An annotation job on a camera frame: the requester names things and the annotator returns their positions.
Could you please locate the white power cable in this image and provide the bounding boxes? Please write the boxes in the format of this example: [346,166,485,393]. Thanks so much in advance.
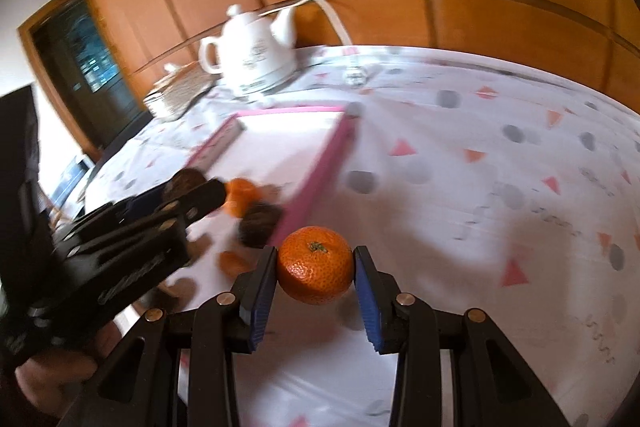
[257,0,356,58]

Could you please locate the dark glass door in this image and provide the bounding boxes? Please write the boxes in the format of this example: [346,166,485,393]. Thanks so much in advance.
[19,0,151,160]

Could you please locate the large orange tangerine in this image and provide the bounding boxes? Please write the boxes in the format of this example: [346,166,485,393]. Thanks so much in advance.
[276,226,355,306]

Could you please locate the blue white box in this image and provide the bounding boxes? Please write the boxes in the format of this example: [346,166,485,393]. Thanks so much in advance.
[50,155,96,208]

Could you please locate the person's left hand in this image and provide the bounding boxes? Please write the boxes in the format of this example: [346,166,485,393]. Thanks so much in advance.
[15,322,123,425]

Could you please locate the pink shallow box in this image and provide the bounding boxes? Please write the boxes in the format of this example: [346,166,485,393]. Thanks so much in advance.
[187,106,358,253]

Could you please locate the small clear glass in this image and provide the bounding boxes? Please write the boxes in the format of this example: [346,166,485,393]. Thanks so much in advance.
[342,57,371,88]

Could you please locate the woven wicker basket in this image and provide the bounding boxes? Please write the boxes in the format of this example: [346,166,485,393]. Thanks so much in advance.
[145,62,216,122]

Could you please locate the white ceramic electric kettle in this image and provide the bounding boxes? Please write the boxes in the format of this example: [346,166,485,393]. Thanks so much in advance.
[199,4,301,98]

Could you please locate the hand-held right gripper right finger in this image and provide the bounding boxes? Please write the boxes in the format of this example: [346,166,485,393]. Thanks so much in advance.
[354,245,571,427]

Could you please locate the white patterned tablecloth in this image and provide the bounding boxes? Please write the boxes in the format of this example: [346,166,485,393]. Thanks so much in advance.
[82,44,640,427]

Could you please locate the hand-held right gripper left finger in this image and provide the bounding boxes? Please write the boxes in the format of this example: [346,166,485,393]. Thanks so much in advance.
[57,245,278,427]

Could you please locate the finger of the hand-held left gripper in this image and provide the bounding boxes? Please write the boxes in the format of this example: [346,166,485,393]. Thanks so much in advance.
[62,178,227,248]
[55,218,192,325]

